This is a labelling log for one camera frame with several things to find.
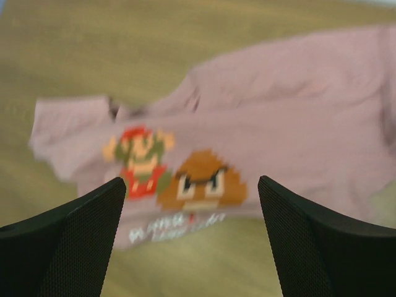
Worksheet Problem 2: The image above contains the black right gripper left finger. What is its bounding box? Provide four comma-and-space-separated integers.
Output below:
1, 178, 126, 297

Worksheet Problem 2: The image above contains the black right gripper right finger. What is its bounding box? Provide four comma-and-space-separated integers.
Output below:
258, 176, 395, 297

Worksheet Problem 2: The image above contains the pink printed t shirt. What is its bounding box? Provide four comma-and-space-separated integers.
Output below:
30, 25, 395, 248

